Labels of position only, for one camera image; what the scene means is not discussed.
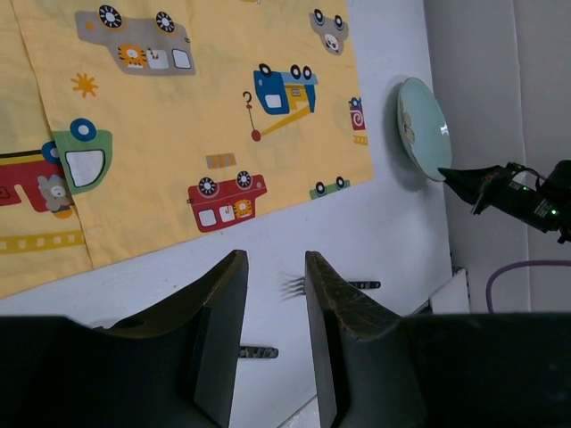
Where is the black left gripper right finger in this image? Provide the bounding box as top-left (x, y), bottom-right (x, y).
top-left (305, 251), bottom-right (570, 427)

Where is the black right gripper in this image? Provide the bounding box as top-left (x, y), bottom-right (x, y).
top-left (438, 160), bottom-right (570, 243)

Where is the yellow car-print cloth placemat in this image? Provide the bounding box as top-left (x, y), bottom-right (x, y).
top-left (1, 1), bottom-right (373, 297)

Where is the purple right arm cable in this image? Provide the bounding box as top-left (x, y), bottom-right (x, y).
top-left (484, 259), bottom-right (571, 313)

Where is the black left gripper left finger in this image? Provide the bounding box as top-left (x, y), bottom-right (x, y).
top-left (1, 250), bottom-right (248, 427)

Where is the silver spoon patterned handle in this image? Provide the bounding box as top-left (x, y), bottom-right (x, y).
top-left (239, 346), bottom-right (279, 359)

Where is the silver fork patterned handle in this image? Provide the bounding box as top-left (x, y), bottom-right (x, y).
top-left (280, 276), bottom-right (382, 301)

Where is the green floral ceramic plate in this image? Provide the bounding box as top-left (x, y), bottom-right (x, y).
top-left (397, 78), bottom-right (452, 182)

